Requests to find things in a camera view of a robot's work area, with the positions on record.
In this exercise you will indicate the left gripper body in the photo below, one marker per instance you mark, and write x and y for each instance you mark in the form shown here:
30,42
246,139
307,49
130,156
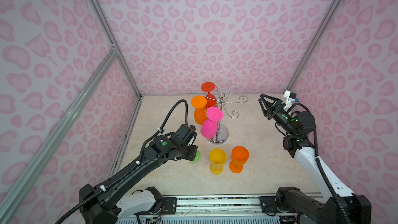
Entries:
188,151

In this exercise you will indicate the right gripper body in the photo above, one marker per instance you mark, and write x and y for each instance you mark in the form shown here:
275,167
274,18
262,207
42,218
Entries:
283,118

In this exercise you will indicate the green wine glass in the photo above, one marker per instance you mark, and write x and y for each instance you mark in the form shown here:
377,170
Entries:
197,156

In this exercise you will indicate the pink wine glass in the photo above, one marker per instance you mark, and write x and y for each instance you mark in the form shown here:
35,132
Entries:
210,126

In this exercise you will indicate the yellow wine glass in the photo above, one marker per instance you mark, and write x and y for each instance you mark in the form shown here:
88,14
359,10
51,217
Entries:
218,158

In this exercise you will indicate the orange wine glass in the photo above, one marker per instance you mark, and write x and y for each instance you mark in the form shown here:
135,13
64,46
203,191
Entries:
239,157
199,102

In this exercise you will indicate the red wine glass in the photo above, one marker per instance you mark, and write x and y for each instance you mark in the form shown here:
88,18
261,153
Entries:
209,87

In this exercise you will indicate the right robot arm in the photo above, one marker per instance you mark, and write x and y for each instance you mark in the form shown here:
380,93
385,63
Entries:
341,205

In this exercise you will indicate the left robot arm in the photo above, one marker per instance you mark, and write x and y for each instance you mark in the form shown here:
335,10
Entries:
130,174

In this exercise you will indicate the chrome wine glass rack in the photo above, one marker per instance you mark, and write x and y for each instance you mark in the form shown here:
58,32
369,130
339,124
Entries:
221,101

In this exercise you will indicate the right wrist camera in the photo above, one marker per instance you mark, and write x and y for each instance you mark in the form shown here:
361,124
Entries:
289,98

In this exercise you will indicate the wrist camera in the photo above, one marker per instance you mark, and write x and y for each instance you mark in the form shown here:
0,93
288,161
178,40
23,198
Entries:
289,98
191,127

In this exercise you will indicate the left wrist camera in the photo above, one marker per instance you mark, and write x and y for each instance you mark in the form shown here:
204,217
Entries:
191,127

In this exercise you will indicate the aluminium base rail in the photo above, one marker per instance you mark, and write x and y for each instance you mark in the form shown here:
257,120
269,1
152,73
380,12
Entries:
217,208

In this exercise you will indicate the aluminium frame strut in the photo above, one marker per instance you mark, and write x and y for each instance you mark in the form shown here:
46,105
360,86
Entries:
26,181

